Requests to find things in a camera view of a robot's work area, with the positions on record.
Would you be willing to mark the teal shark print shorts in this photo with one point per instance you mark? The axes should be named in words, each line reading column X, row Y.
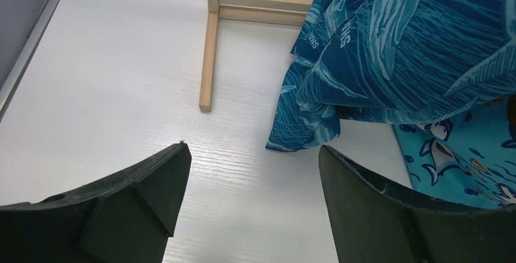
column 394, row 62

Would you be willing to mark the wooden clothes rack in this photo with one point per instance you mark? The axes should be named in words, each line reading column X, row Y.
column 280, row 12

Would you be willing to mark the light blue shark shorts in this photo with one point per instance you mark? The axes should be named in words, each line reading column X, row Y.
column 468, row 158

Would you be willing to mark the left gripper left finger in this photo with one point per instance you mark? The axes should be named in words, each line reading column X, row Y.
column 127, row 216

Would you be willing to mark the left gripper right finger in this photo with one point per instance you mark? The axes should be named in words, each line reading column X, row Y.
column 375, row 219

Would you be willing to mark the aluminium frame rail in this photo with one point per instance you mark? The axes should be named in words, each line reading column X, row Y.
column 23, row 23

